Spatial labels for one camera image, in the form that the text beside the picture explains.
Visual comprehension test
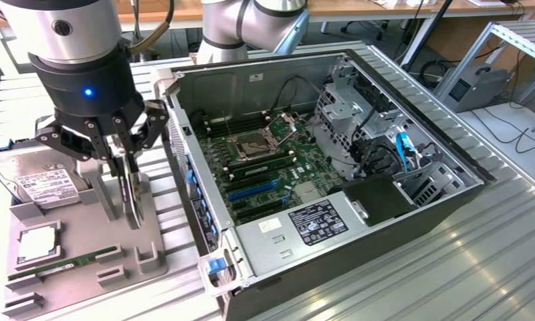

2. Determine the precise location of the aluminium frame rack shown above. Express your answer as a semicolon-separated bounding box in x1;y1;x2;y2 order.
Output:
431;18;535;108

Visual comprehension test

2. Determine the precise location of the silver hard disk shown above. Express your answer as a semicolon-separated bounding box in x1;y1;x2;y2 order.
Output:
0;143;93;211

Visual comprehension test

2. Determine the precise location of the black office chair base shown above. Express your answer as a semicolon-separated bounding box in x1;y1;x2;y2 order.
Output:
327;19;390;41

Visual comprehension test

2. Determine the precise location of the blue wire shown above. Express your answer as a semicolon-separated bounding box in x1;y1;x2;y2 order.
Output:
395;132;423;173

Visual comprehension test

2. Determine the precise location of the black RAM slot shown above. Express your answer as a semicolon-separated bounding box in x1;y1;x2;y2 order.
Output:
207;119;269;138
203;112;268;130

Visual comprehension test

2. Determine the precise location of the open black PC case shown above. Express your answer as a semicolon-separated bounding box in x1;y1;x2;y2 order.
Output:
149;48;496;321

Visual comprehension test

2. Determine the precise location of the long wooden desk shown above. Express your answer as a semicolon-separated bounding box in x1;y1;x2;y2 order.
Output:
309;0;535;23

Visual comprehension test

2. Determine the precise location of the black slanted pole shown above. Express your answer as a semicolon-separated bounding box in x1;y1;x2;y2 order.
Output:
399;0;455;66

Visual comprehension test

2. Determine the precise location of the metal socket cover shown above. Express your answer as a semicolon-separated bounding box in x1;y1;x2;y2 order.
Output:
260;112;297;148

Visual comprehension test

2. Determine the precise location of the blue case latch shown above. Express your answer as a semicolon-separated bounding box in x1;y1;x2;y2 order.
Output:
204;259;227;275

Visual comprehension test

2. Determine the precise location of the green motherboard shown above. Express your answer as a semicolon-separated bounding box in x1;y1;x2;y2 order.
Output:
195;112;347;225

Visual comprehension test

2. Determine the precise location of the black wire bundle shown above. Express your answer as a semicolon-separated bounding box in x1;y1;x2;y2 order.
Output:
351;136;442;178

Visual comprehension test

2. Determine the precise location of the silver disk bay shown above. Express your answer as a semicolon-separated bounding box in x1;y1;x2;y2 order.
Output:
391;162;472;207

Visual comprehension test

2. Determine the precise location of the graphics card with metal bracket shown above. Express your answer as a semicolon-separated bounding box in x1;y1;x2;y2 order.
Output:
108;135;147;231

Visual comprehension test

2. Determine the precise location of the black plastic shroud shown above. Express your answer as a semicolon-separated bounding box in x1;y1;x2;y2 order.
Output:
340;173;420;228

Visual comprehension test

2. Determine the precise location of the silver CPU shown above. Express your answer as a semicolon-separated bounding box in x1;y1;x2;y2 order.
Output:
17;228;57;258

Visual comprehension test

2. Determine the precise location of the silver chipset heatsink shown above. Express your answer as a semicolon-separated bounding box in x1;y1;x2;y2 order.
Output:
293;185;329;203

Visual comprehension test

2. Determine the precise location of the thin hanging cable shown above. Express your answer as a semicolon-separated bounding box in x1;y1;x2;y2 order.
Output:
132;0;144;46

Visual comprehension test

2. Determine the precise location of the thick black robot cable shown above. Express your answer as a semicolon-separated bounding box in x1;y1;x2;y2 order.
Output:
127;0;176;55

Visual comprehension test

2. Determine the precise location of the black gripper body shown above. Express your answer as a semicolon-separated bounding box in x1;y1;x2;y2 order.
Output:
28;44;147;127

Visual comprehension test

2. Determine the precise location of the silver power supply with label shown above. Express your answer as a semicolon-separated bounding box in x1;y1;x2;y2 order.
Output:
224;193;370;280

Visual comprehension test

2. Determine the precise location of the black expansion slot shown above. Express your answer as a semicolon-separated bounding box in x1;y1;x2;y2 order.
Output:
224;172;279;191
233;197;289;217

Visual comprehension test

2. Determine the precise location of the grey computer tower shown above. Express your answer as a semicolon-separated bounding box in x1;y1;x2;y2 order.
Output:
434;65;514;114

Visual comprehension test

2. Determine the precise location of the CPU socket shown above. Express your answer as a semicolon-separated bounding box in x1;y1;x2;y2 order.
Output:
229;131;273;161

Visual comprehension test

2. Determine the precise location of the grey parts rack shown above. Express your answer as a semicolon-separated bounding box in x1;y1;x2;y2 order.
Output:
0;159;169;318

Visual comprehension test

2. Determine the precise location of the green RAM stick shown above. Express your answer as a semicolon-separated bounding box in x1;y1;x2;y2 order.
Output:
6;246;119;281

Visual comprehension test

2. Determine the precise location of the RAM stick with white label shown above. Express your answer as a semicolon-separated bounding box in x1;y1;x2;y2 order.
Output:
228;159;295;181

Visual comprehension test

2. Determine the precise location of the silver drive cage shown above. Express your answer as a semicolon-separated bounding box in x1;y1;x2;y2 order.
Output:
313;56;411;181

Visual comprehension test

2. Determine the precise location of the blue expansion slot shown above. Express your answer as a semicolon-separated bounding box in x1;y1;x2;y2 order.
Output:
228;182;281;202

